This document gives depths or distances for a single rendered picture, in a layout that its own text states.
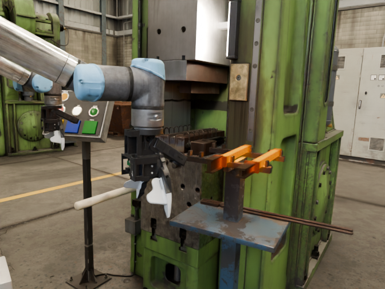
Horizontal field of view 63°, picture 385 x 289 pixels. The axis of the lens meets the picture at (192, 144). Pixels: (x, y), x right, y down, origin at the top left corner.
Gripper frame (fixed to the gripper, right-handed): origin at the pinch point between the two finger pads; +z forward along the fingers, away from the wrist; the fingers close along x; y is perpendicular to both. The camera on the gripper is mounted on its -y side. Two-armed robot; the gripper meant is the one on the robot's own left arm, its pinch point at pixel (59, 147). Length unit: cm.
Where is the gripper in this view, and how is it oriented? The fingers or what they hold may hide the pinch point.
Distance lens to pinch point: 160.3
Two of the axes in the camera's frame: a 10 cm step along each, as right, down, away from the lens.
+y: -8.0, 0.7, -5.9
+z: -0.3, 9.8, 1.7
